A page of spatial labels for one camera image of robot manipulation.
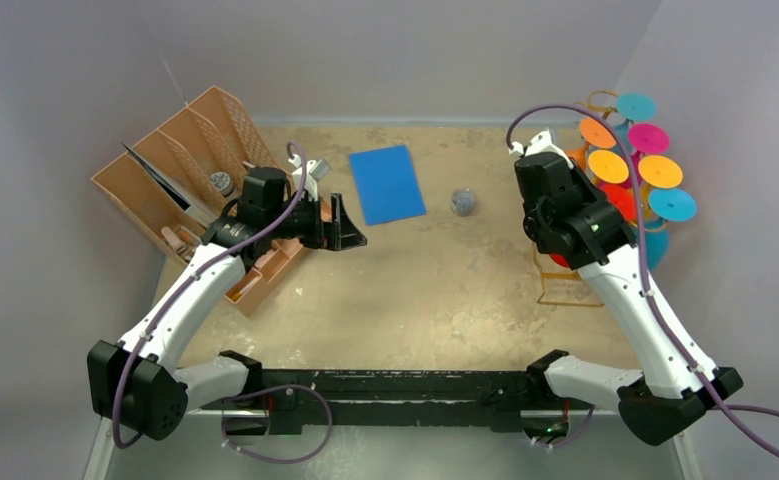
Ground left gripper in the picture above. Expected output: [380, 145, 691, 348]
[266, 193, 364, 251]

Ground orange wine glass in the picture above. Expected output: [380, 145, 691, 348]
[565, 117, 616, 169]

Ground yellow-orange wine glass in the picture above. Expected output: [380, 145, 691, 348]
[587, 150, 630, 185]

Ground red wine glass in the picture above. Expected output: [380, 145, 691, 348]
[541, 184, 637, 270]

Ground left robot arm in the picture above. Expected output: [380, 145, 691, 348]
[87, 167, 367, 448]

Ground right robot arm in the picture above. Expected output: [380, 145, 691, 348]
[514, 152, 743, 446]

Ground magenta wine glass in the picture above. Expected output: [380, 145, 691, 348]
[626, 123, 671, 168]

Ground yellow wine glass on rack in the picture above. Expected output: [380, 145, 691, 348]
[636, 155, 684, 215]

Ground teal wine glass rear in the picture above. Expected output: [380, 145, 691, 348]
[614, 92, 657, 153]

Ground teal wine glass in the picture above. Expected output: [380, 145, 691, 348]
[645, 188, 698, 271]
[614, 92, 657, 153]

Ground teal wine glass front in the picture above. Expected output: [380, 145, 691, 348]
[645, 188, 698, 271]

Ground blue rectangular card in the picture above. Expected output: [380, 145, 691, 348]
[349, 145, 427, 226]

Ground small clear glitter ball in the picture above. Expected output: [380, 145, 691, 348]
[450, 188, 477, 217]

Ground pink desk file organizer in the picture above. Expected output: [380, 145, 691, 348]
[90, 85, 329, 318]

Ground dark folder in organizer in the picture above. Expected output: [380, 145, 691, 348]
[122, 143, 215, 229]

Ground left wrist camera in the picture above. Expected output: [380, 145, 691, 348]
[289, 155, 331, 201]

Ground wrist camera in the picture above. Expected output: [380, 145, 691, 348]
[508, 129, 575, 169]
[289, 155, 331, 201]

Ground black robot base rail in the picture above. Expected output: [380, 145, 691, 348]
[198, 364, 589, 438]

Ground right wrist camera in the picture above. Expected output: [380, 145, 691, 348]
[508, 129, 575, 169]

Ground gold wire glass rack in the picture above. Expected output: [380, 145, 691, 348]
[533, 90, 648, 307]

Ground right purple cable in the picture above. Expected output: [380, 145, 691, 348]
[505, 103, 779, 469]

